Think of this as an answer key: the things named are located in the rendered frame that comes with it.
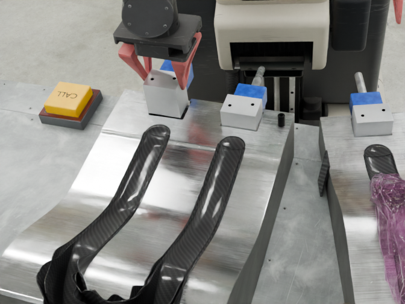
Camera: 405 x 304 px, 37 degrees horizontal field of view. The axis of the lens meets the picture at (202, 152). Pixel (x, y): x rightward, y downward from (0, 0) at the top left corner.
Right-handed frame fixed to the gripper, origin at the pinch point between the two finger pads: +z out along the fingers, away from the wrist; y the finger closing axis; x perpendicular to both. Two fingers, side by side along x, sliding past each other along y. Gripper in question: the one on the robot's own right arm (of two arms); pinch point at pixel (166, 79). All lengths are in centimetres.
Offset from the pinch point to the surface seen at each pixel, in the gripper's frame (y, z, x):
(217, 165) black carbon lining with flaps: 10.0, 5.3, -9.2
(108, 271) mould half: 4.7, 0.6, -30.4
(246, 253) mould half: 17.7, 3.8, -22.4
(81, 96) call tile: -17.8, 10.1, 4.0
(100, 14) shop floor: -94, 93, 136
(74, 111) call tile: -17.7, 10.7, 0.8
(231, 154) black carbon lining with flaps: 11.4, 5.1, -7.0
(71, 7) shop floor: -110, 93, 139
